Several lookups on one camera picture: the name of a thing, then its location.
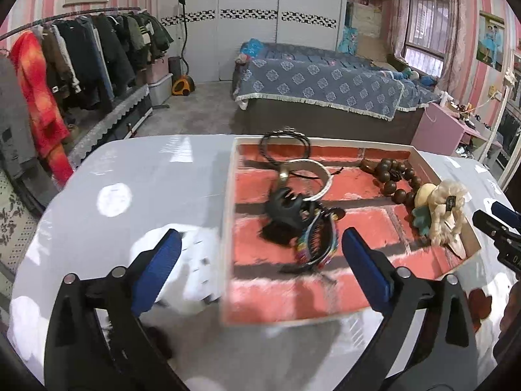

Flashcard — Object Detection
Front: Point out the rainbow beaded bracelet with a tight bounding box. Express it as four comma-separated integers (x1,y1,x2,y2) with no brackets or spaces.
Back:
280,205,347,286

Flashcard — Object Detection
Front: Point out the black claw hair clip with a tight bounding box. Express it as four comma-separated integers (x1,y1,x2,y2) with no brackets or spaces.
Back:
261,187,318,246

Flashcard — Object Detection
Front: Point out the clothes rack with garments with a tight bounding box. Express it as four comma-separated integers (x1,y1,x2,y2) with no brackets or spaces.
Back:
2,7,173,187

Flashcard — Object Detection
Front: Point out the black braided cord bracelet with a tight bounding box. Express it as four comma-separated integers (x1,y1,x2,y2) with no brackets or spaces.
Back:
259,126,313,170

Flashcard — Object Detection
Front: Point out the grey polar bear tablecloth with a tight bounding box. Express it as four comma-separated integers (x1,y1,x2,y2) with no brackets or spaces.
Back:
8,135,520,390

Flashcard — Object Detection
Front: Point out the pink bedside cabinet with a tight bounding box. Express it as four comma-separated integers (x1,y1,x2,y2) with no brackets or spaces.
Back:
412,103,490,158

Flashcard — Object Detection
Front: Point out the window with pink curtains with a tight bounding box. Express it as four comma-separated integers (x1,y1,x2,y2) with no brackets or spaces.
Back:
388,0,468,95

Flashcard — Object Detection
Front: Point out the standing mirror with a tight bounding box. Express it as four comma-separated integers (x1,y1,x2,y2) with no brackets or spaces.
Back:
478,51,520,191

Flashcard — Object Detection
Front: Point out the white sliding wardrobe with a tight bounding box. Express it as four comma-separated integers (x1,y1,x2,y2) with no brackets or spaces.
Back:
157,0,343,83

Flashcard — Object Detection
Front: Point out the dark wooden bead bracelet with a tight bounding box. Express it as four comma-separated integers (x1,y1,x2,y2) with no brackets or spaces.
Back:
359,157,425,209

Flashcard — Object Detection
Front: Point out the wall poster of couple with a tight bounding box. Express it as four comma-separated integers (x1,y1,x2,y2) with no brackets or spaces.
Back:
477,11,505,72

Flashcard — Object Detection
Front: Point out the cream fluffy scrunchie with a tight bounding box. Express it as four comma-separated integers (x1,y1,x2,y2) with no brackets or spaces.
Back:
428,179,468,245

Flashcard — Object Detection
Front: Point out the garment steamer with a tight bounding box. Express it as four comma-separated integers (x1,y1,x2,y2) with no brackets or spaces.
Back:
169,0,195,96

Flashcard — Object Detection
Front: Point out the bed with blue cover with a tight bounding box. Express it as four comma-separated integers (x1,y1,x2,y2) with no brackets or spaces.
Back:
232,40,440,144

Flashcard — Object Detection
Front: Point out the red brick-pattern jewelry tray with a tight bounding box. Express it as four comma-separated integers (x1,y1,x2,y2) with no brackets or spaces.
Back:
221,137,480,326

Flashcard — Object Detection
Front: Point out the white strap wristwatch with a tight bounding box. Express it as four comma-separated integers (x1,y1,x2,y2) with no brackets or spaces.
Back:
276,158,333,201

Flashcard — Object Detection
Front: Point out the cream flower hair clip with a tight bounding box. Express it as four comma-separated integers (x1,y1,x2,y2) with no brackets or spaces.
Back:
412,184,466,259

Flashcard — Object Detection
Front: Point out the orange fabric bow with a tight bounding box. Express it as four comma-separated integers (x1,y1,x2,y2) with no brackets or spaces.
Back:
467,289,493,333

